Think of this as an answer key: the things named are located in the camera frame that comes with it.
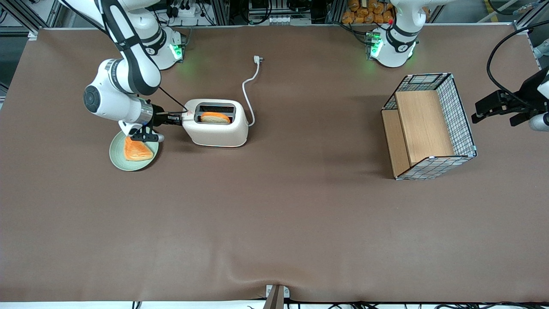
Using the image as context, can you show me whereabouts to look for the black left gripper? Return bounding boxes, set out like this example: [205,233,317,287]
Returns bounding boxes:
[471,88,534,124]

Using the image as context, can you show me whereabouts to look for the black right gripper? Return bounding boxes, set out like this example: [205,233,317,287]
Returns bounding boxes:
[150,104,184,128]

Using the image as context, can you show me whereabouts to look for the white two-slot toaster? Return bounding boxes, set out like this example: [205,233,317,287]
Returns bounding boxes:
[181,99,250,148]

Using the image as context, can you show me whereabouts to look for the sliced bread with orange crust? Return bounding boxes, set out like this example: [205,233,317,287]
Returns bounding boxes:
[199,112,232,125]

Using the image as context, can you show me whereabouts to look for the triangular orange pastry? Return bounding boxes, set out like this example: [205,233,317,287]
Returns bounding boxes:
[124,136,154,162]

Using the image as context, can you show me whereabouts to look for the wooden stepped shelf insert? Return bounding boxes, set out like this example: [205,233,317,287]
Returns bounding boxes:
[381,90,455,178]

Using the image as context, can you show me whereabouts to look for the pale green round plate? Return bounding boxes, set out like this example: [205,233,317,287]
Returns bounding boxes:
[109,130,160,172]

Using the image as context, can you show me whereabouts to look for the white power strip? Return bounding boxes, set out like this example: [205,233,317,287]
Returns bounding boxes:
[169,1,199,18]

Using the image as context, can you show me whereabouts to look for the bag of orange bread rolls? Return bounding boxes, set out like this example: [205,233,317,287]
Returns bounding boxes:
[341,0,395,24]

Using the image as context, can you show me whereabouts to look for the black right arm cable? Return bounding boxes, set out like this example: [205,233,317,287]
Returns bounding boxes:
[158,86,190,114]

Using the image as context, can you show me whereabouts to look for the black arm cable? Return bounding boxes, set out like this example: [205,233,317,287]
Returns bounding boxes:
[486,21,549,108]
[158,86,190,114]

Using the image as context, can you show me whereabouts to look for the black wire mesh basket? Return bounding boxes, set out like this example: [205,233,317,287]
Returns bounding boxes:
[381,73,478,181]

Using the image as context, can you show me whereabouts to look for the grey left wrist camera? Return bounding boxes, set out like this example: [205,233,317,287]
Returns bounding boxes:
[510,112,549,132]

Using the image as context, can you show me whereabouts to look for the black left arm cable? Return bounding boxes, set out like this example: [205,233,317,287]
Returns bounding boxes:
[486,21,549,108]

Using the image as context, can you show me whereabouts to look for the white toaster power cable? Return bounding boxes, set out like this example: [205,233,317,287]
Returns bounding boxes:
[241,55,264,127]

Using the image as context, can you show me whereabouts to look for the aluminium frame profile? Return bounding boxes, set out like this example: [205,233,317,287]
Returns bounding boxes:
[0,0,65,35]
[512,0,549,31]

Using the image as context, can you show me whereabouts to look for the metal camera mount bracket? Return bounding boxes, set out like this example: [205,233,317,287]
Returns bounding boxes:
[265,284,290,309]

